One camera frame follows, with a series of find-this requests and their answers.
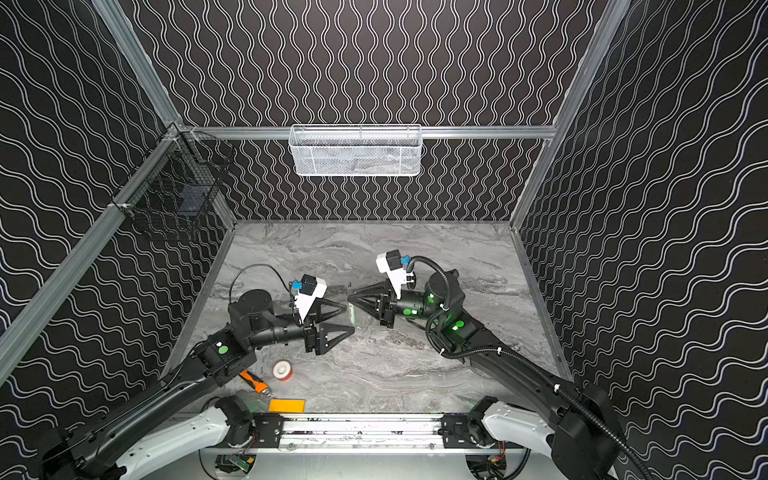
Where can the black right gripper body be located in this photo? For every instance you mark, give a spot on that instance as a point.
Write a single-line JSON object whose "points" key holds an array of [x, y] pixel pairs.
{"points": [[386, 305]]}

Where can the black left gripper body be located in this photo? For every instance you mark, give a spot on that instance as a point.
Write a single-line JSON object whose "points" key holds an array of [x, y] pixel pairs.
{"points": [[310, 335]]}

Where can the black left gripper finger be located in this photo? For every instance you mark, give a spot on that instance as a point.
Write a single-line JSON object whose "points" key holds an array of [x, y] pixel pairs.
{"points": [[323, 310], [330, 335]]}

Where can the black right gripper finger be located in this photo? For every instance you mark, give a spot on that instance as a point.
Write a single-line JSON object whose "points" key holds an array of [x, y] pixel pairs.
{"points": [[369, 306], [371, 291]]}

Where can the light green pen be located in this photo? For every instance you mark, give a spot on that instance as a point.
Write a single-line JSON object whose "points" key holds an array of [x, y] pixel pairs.
{"points": [[352, 315]]}

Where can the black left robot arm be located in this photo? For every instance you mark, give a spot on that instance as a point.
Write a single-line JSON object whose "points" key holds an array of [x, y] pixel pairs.
{"points": [[135, 439]]}

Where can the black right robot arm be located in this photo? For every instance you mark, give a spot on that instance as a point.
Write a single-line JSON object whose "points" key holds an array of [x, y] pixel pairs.
{"points": [[457, 335]]}

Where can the red white tape roll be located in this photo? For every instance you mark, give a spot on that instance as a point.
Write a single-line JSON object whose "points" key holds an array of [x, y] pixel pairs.
{"points": [[282, 370]]}

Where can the orange utility knife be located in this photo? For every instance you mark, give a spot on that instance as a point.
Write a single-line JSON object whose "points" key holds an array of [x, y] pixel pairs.
{"points": [[255, 382]]}

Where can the yellow card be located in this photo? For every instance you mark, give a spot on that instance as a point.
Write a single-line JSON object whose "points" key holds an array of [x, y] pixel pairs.
{"points": [[290, 406]]}

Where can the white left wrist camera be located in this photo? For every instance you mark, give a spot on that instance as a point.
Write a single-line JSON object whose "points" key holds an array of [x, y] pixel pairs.
{"points": [[306, 291]]}

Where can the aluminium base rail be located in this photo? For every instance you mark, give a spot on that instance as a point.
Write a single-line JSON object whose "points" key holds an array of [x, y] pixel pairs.
{"points": [[372, 432]]}

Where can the white wire mesh basket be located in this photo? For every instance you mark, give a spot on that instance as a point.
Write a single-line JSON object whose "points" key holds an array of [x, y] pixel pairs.
{"points": [[352, 150]]}

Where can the black wire mesh basket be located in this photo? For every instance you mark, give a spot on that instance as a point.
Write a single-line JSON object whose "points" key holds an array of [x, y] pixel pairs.
{"points": [[176, 200]]}

